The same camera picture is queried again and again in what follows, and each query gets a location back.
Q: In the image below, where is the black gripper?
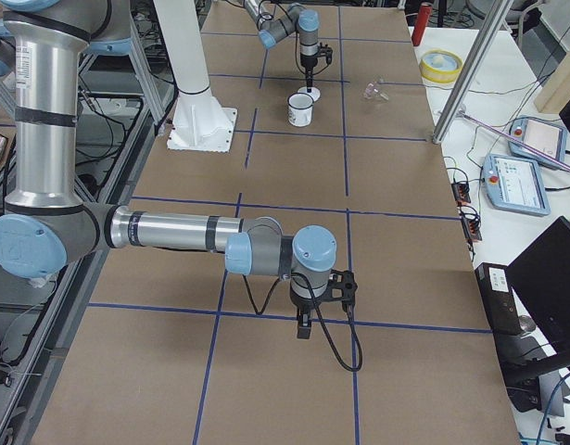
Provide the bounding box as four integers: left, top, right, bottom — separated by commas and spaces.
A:
299, 43, 333, 91

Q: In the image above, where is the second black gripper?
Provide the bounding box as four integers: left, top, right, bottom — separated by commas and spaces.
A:
290, 269, 358, 339

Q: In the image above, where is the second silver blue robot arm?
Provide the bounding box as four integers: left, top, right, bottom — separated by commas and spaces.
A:
0, 1, 357, 338

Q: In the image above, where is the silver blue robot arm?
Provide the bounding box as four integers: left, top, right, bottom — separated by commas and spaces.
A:
239, 1, 333, 88

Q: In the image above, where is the white enamel mug blue rim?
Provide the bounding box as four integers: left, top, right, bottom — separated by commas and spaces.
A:
287, 93, 314, 127

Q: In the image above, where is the brown paper table cover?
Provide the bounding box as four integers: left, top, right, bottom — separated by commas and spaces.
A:
32, 3, 518, 444

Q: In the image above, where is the yellow rimmed bowl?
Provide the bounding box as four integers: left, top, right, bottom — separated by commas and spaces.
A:
419, 49, 463, 84

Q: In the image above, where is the red cylinder tube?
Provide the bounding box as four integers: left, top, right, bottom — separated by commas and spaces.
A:
412, 2, 433, 47

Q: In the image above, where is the orange black connector far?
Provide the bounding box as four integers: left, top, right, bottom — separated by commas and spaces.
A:
451, 182, 471, 206

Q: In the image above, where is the orange black connector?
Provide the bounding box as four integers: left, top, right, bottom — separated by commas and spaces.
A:
451, 182, 471, 206
461, 217, 482, 243

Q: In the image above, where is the black computer box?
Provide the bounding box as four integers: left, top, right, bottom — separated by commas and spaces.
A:
475, 262, 537, 336

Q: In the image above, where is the orange black connector near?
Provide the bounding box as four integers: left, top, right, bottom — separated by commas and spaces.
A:
461, 217, 482, 243

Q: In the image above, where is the teach pendant tablet near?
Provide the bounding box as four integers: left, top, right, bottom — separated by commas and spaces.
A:
482, 154, 551, 216

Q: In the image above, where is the teach pendant tablet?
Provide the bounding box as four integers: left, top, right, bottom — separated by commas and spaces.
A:
482, 154, 551, 216
509, 116, 566, 170

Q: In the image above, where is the teach pendant tablet far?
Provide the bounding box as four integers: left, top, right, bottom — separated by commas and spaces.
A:
509, 116, 566, 170

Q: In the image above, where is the black monitor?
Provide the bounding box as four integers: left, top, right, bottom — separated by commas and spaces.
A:
506, 217, 570, 350

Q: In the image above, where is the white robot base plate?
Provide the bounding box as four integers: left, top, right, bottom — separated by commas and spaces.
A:
154, 0, 237, 153

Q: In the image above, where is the aluminium frame rack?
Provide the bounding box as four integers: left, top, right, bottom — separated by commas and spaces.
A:
0, 28, 174, 444

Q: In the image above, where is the aluminium frame post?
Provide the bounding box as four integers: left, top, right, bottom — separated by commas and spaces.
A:
432, 0, 513, 145

